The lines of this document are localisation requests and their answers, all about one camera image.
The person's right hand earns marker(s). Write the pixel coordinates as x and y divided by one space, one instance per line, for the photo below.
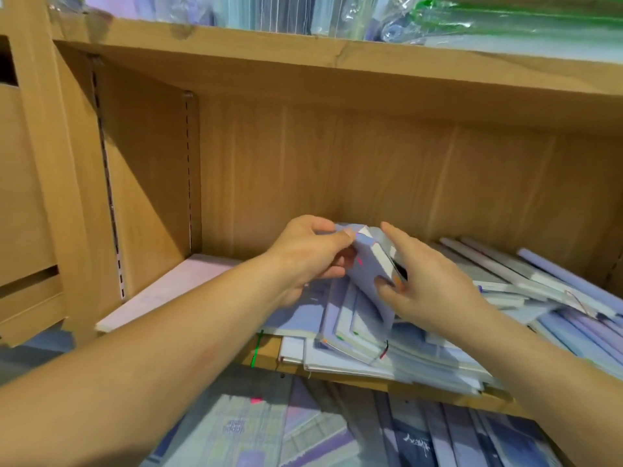
433 292

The person's left hand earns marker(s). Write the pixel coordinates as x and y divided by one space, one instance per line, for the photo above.
307 250

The pile of small notebooks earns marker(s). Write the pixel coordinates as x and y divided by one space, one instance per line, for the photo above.
516 277

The stack of large blue notebooks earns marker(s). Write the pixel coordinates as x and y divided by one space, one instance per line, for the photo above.
165 292

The row of patterned notebooks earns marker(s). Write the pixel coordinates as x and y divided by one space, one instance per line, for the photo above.
311 428

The wooden shelf unit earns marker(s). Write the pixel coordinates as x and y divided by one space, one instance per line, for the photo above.
292 68

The person's right forearm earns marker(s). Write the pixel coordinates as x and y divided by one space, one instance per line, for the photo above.
555 394

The person's left forearm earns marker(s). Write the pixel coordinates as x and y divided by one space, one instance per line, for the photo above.
127 384

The row of plastic wrapped folders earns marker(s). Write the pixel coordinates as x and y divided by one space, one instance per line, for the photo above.
243 9

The stack of green edged packets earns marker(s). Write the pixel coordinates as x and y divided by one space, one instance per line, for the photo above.
506 19

